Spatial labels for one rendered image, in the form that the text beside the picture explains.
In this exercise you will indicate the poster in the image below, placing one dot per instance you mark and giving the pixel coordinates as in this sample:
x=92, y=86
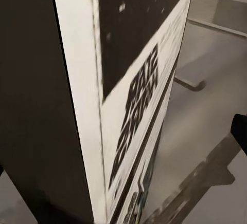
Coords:
x=80, y=84

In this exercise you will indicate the drop in sink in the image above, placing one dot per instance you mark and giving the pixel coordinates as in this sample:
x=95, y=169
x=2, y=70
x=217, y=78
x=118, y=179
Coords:
x=229, y=16

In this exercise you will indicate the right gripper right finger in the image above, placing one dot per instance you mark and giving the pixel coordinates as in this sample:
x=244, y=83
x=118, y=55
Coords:
x=239, y=130

